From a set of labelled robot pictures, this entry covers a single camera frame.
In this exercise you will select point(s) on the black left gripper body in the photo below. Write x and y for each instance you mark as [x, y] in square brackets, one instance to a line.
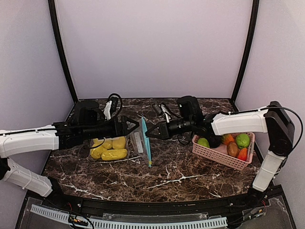
[122, 126]

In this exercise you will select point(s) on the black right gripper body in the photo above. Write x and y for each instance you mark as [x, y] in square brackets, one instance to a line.
[162, 129]

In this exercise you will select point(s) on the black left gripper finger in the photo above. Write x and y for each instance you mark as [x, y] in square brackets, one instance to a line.
[128, 121]
[131, 132]

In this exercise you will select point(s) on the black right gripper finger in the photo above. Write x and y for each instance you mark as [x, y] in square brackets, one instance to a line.
[152, 135]
[154, 130]

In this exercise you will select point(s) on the small clear zip bag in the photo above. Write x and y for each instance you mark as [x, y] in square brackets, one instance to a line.
[141, 142]

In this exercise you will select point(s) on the yellow toy lemon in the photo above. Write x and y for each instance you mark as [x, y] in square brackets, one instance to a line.
[119, 143]
[96, 151]
[107, 144]

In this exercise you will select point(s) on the large clear zip bag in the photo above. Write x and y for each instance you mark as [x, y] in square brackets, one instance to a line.
[109, 149]

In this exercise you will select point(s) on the yellow toy lemon front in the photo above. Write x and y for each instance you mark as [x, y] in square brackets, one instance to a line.
[96, 151]

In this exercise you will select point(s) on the yellow toy lemon back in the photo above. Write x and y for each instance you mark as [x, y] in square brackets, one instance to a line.
[119, 143]

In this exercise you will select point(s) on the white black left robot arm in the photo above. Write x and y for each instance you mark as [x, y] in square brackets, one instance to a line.
[87, 122]

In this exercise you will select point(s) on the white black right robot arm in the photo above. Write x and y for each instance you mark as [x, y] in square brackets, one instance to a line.
[272, 120]

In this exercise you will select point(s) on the green toy vegetable left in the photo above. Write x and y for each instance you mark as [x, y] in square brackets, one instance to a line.
[203, 142]

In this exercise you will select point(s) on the green toy vegetable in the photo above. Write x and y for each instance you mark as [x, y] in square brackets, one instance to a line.
[242, 141]
[203, 142]

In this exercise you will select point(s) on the purple toy eggplant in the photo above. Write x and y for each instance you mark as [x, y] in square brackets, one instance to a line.
[215, 141]

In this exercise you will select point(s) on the pink plastic basket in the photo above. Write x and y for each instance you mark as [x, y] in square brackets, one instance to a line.
[221, 156]

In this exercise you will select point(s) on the orange toy carrot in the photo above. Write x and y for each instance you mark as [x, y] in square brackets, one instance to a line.
[227, 139]

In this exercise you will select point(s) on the brown toy potato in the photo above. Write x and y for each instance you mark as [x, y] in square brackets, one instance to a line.
[232, 149]

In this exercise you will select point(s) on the green toy vegetable right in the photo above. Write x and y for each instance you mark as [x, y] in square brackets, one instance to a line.
[242, 141]

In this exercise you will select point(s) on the orange red toy pepper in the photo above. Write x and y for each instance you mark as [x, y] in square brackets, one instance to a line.
[243, 154]

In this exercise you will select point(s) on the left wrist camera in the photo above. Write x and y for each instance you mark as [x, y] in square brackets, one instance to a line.
[113, 106]

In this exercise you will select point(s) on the white slotted cable duct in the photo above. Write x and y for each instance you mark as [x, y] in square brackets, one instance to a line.
[119, 221]

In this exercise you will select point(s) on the black right frame post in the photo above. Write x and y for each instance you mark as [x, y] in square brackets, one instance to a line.
[247, 49]

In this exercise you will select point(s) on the black frame post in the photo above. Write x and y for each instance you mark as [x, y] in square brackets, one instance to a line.
[247, 49]
[60, 50]

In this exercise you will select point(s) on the black front rail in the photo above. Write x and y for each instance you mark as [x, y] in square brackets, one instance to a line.
[195, 200]

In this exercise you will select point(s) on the black left frame post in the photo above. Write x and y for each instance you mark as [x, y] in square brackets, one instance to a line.
[60, 50]

